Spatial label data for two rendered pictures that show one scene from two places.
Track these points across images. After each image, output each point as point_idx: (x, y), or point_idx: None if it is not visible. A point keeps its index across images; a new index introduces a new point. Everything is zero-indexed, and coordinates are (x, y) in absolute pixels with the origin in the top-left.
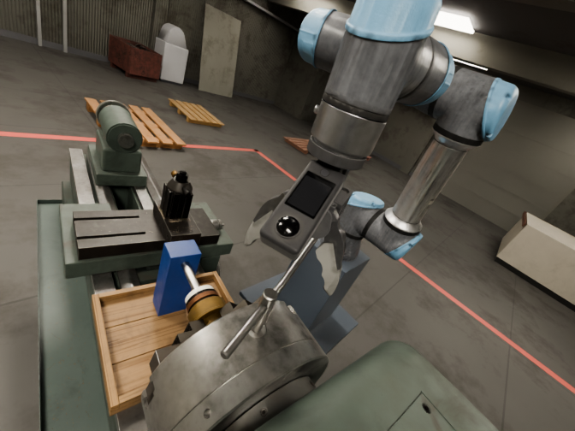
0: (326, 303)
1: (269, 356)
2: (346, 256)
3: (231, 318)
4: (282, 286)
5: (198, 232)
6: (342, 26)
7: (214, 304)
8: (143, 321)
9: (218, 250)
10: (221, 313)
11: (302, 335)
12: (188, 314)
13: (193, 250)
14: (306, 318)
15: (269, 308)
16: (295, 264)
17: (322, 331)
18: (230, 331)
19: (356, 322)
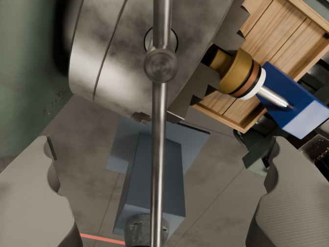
0: (132, 166)
1: (116, 12)
2: (132, 222)
3: (203, 34)
4: (154, 112)
5: None
6: None
7: (231, 78)
8: (276, 47)
9: (254, 154)
10: (217, 73)
11: (103, 86)
12: (249, 54)
13: (292, 125)
14: (143, 145)
15: (148, 49)
16: (157, 166)
17: (128, 144)
18: (193, 13)
19: (107, 167)
